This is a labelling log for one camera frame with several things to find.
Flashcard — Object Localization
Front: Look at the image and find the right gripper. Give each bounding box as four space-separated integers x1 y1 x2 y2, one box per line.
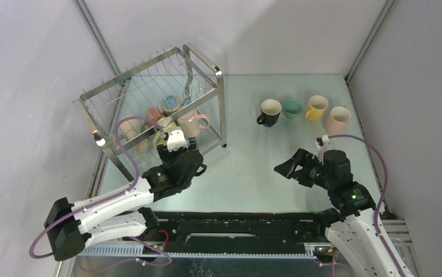
273 148 333 190

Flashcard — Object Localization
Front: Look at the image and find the pink faceted mug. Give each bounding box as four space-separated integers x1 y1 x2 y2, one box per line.
324 106 351 134

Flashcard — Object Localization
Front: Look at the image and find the mint green mug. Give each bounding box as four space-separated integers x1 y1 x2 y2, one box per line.
282 99 302 119

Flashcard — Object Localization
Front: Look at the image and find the yellow mug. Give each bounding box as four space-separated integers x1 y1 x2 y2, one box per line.
305 95 329 122

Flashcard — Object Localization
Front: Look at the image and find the black mug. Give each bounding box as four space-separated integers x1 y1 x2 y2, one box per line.
256 99 282 128

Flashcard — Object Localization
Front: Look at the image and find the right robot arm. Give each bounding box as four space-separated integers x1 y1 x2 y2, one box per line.
274 148 413 276

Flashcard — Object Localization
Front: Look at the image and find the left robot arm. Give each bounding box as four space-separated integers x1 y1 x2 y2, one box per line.
44 137 207 261

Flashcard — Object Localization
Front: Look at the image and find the steel two-tier dish rack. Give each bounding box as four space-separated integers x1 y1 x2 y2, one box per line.
74 43 227 181

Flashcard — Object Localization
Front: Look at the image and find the large pink mug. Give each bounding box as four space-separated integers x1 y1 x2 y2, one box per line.
177 109 211 137

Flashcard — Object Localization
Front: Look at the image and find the yellow-green mug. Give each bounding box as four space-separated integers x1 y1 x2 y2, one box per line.
152 117 177 147

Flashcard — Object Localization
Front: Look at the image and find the orange-red cup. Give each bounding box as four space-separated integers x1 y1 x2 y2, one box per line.
146 107 164 122

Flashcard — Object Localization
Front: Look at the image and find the blue-rimmed cup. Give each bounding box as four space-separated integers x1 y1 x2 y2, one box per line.
160 95 191 115

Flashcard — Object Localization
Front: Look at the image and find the cream decorated mug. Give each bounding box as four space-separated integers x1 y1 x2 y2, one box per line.
119 119 143 141

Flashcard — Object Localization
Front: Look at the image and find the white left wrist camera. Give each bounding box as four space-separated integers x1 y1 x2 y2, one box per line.
166 128 189 152

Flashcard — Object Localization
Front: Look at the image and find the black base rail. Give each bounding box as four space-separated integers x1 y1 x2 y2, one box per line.
122 207 344 257

